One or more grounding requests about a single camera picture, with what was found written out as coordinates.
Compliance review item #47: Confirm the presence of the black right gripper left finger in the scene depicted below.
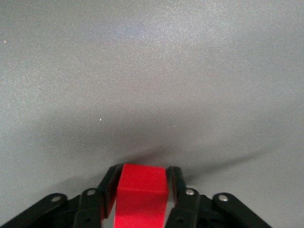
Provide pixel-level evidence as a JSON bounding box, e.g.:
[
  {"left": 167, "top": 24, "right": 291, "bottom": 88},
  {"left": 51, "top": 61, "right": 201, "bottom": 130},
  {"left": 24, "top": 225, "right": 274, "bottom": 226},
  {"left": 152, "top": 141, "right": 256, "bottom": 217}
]
[{"left": 0, "top": 165, "right": 123, "bottom": 228}]

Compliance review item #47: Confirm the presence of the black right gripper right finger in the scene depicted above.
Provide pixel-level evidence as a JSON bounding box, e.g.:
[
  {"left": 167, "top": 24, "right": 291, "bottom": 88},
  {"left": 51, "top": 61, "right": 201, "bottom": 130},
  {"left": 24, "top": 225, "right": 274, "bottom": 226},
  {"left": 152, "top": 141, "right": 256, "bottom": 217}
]
[{"left": 163, "top": 166, "right": 274, "bottom": 228}]

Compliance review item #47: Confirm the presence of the red cube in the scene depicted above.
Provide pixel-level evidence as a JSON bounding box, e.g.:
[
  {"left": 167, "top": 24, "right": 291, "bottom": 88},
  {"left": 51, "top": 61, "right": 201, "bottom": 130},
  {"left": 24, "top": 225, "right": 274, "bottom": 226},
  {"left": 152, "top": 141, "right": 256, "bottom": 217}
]
[{"left": 113, "top": 163, "right": 169, "bottom": 228}]

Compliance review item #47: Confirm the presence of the dark grey table mat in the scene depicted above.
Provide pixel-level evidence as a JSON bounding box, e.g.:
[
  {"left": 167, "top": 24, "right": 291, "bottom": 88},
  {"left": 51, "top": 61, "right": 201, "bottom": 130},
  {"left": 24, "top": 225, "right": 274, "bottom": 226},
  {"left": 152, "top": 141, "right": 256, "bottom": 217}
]
[{"left": 0, "top": 0, "right": 304, "bottom": 228}]

